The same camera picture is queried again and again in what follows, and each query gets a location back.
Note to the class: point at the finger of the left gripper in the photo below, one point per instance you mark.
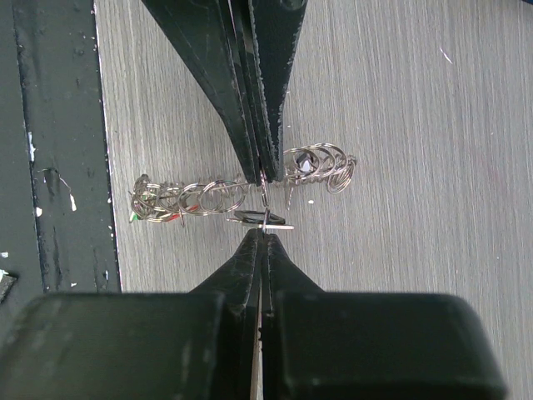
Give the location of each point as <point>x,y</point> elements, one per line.
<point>276,27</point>
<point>203,35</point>

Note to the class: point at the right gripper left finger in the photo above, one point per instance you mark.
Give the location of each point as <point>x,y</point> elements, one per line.
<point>194,345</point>

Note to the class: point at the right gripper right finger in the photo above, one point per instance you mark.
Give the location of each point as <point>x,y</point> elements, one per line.
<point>378,345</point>

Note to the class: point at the silver key black head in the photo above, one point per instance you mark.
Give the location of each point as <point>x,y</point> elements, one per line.
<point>265,220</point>

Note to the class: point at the red key tag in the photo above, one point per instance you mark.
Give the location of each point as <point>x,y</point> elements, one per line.
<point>180,216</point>

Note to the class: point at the green key tag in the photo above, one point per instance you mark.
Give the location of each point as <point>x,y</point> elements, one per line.
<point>133,217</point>

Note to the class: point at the large metal keyring with rings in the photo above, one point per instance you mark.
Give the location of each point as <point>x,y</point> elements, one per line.
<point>320,163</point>

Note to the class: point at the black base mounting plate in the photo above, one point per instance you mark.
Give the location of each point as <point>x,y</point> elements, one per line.
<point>57,223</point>

